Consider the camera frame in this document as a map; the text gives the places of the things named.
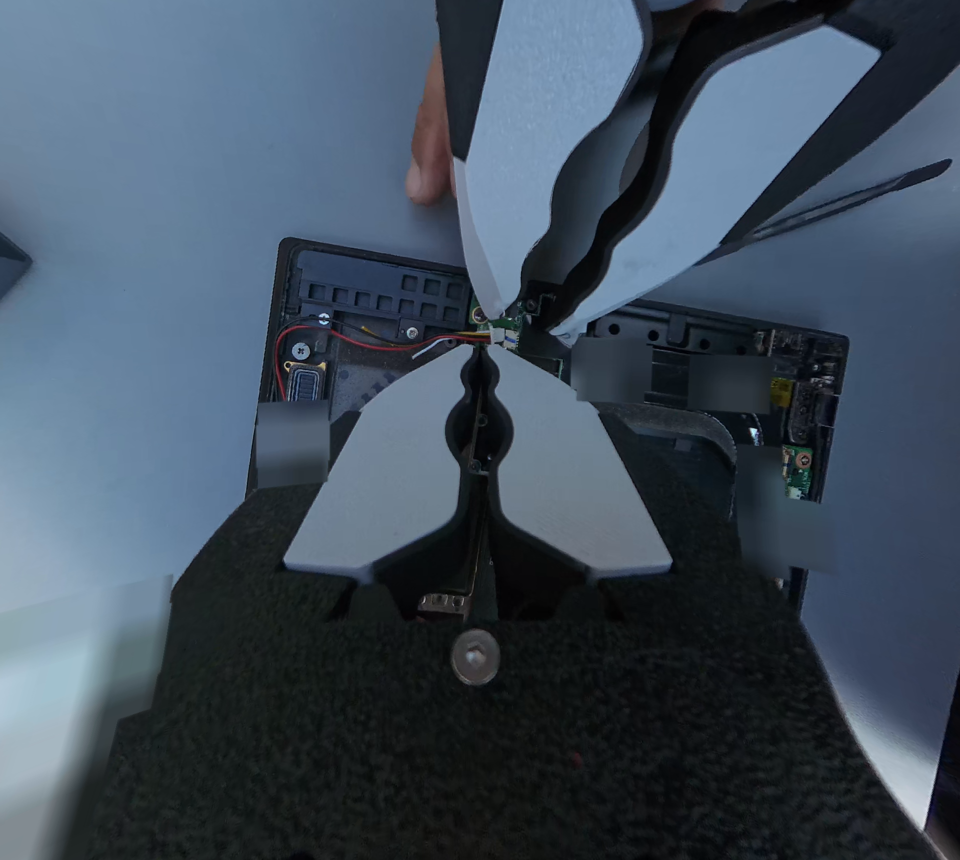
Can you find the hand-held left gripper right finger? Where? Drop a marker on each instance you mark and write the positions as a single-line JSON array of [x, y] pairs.
[[577, 485]]

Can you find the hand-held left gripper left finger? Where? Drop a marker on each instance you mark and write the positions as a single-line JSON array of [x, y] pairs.
[[382, 485]]

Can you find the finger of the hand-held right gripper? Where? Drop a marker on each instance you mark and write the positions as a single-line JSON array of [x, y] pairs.
[[750, 125], [555, 35]]

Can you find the black laptop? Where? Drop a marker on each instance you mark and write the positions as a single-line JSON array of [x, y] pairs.
[[360, 380]]

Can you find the white desk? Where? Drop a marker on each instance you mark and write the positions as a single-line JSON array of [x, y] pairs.
[[187, 88]]

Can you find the person's right hand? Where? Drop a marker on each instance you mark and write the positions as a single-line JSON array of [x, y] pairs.
[[429, 155]]

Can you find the dark grey object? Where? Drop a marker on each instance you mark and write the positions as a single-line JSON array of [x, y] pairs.
[[11, 268]]

